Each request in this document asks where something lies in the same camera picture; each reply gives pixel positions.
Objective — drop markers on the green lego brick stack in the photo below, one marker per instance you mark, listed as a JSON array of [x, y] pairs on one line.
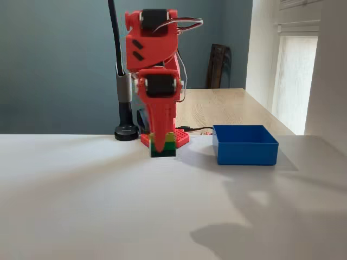
[[169, 149]]

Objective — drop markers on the red robot arm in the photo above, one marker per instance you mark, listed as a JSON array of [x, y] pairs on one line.
[[151, 46]]

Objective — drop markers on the blue plastic bin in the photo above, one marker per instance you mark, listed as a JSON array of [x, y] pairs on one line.
[[245, 151]]

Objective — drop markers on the black gooseneck stand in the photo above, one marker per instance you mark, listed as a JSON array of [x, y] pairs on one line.
[[124, 119]]

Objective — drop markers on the grey sleeve on stand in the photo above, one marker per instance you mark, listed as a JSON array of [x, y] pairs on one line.
[[123, 89]]

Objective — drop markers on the light wooden table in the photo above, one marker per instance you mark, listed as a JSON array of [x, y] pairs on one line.
[[225, 108]]

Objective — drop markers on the white window blind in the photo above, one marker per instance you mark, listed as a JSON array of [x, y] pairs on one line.
[[295, 81]]

